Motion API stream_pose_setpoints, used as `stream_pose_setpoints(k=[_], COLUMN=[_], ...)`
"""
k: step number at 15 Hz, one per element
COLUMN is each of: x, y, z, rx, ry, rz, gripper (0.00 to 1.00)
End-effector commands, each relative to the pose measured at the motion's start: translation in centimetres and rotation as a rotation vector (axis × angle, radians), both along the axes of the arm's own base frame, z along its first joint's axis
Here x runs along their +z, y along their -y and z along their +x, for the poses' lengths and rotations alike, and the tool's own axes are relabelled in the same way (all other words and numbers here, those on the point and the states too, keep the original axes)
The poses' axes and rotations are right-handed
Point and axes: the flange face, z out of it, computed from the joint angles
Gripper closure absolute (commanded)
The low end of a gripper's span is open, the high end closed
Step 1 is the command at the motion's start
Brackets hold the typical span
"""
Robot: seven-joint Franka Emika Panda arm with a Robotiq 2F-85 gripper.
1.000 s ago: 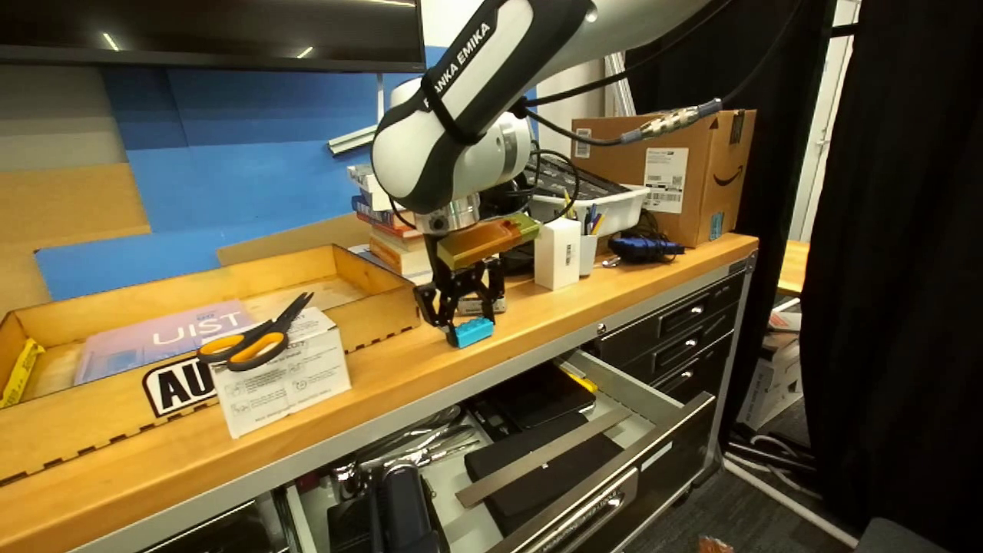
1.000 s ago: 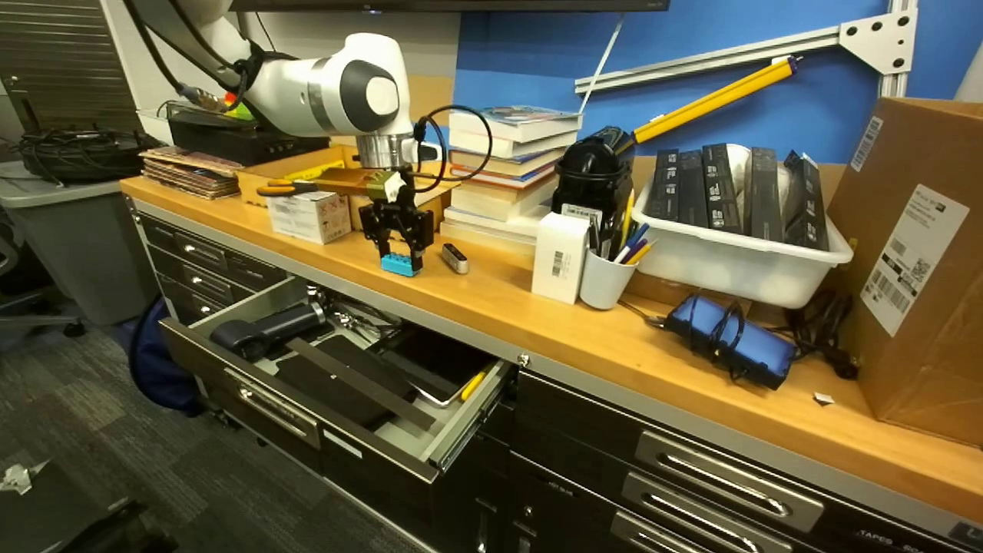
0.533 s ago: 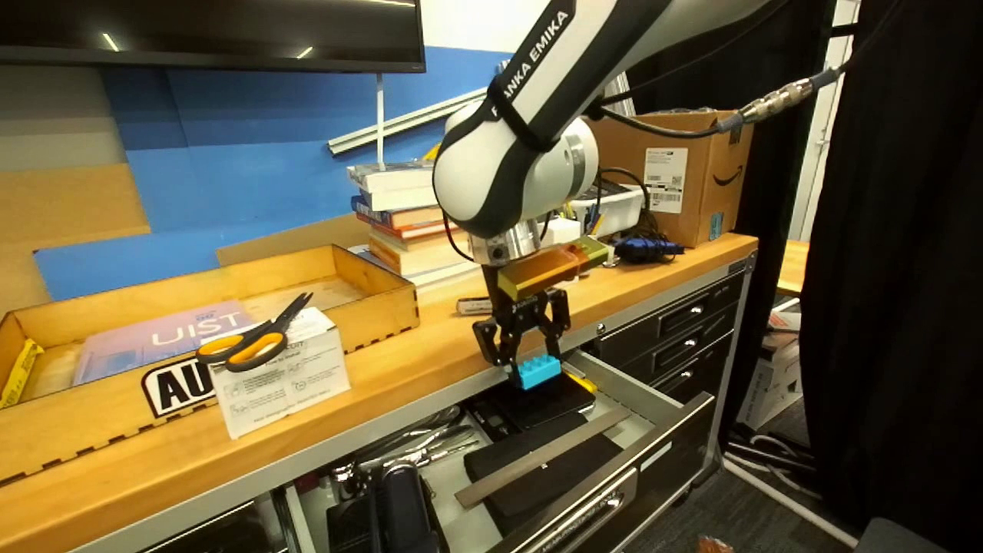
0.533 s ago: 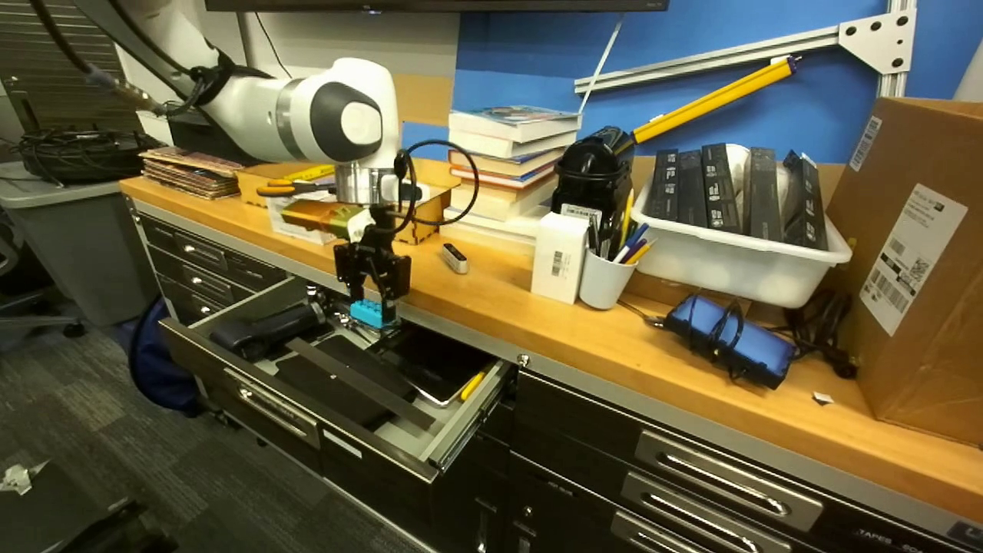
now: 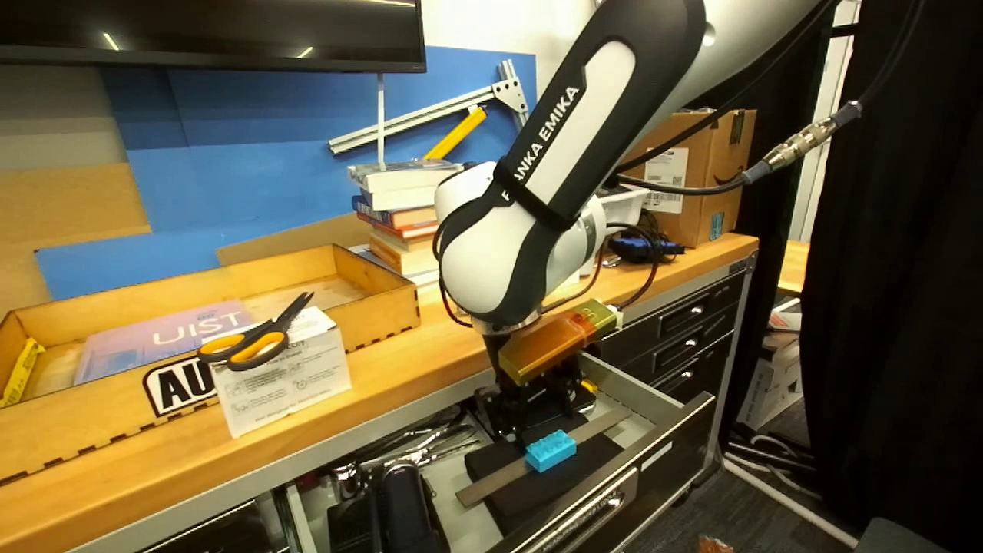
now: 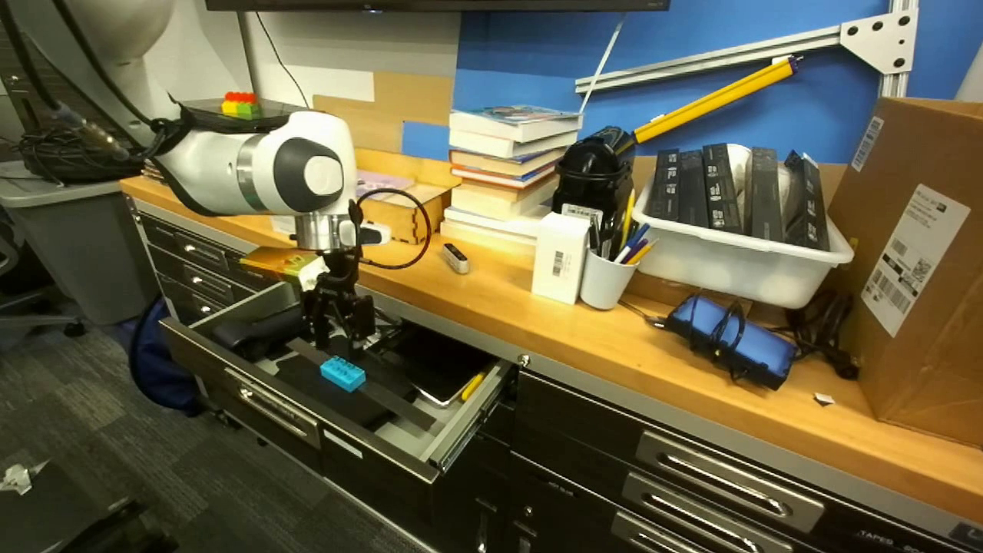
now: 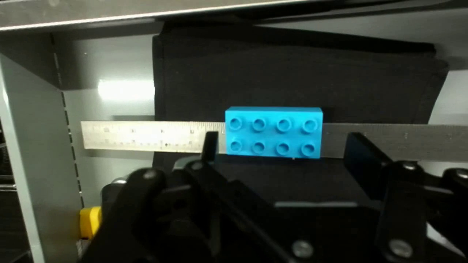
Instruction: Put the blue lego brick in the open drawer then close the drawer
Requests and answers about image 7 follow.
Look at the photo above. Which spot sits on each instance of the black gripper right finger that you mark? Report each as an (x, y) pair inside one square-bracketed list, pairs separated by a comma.
[(414, 209)]

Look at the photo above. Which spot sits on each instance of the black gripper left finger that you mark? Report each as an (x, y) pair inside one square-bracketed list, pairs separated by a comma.
[(170, 220)]

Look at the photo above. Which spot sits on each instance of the blue lego brick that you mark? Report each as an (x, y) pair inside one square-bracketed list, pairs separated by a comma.
[(272, 132)]

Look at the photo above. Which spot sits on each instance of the grey metal drawer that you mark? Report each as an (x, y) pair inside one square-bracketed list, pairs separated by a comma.
[(111, 63)]

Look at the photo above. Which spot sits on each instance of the small yellow object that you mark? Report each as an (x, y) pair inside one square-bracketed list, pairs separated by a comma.
[(91, 221)]

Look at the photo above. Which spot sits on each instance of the steel ruler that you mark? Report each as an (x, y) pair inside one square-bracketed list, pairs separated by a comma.
[(146, 136)]

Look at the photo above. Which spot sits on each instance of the black foam pad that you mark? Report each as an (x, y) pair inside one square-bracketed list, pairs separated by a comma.
[(292, 180), (292, 68)]

